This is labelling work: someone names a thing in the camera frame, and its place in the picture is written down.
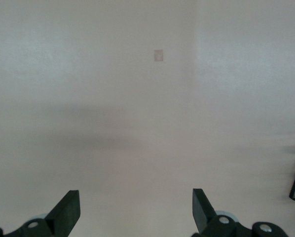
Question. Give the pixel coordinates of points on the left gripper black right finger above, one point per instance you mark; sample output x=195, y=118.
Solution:
x=203, y=212

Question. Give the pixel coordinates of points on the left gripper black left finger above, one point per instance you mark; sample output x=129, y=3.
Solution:
x=67, y=212

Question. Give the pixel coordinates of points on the small brown tape square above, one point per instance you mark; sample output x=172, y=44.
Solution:
x=158, y=55

